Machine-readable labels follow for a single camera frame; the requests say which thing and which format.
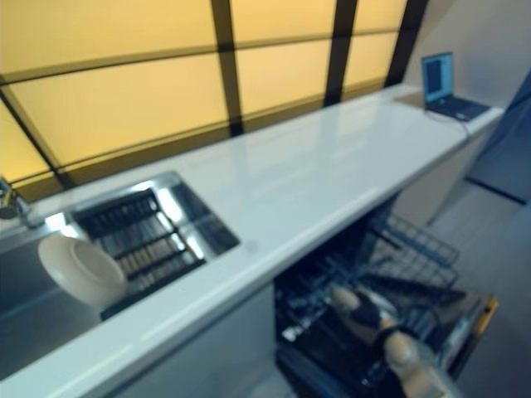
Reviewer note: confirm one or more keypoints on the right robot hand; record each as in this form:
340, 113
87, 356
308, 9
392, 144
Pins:
373, 315

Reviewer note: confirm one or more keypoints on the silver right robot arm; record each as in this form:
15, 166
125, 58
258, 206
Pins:
402, 348

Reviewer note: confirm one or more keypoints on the open dishwasher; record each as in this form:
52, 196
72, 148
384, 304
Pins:
477, 327

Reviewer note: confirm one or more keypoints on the white cabinet door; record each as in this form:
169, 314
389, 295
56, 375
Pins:
448, 178
207, 352

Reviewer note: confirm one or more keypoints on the dark blue door panel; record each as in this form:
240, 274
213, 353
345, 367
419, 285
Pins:
506, 157

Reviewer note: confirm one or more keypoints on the open laptop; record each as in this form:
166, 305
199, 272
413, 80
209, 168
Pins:
437, 79

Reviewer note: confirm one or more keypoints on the black dish drying rack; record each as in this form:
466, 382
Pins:
137, 232

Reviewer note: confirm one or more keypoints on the stainless steel sink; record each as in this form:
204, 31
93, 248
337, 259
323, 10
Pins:
25, 290

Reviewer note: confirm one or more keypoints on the chrome kitchen faucet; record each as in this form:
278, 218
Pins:
8, 207

